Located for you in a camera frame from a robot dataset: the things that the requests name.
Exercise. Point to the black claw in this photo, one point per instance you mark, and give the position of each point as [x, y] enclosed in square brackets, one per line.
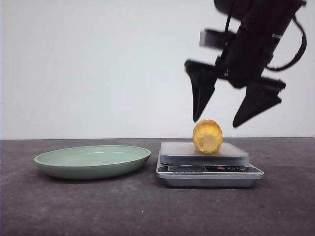
[244, 57]

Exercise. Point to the yellow corn cob piece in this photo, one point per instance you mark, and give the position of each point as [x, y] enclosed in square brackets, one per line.
[207, 136]

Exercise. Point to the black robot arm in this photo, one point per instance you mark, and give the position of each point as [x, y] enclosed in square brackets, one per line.
[275, 14]

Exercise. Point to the silver digital kitchen scale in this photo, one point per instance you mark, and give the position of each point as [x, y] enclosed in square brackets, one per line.
[180, 164]

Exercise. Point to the green shallow plate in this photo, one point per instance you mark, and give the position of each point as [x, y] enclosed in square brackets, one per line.
[92, 162]

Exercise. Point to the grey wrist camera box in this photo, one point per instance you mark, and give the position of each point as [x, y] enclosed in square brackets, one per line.
[215, 39]

